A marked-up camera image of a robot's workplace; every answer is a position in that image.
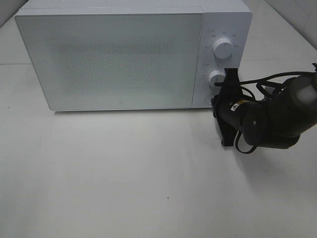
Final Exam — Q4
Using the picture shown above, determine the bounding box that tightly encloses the round white door button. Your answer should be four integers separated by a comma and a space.
204, 94, 213, 105

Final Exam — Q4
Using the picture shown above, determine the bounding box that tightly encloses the white microwave door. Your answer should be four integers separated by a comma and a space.
16, 14, 202, 111

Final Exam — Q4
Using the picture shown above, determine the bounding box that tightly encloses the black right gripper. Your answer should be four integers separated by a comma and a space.
211, 68, 244, 147

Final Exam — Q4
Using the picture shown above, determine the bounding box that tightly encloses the white timer knob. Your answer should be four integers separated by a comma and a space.
208, 70, 225, 88

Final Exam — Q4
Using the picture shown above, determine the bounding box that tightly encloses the upper white power knob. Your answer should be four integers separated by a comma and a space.
213, 36, 234, 59

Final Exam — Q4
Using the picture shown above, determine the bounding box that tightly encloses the white microwave oven body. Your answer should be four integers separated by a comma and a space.
15, 0, 253, 109

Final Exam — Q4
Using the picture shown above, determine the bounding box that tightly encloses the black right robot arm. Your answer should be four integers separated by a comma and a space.
211, 68, 317, 153

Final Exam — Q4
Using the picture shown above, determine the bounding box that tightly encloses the black camera cable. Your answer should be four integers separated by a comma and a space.
232, 63, 317, 152

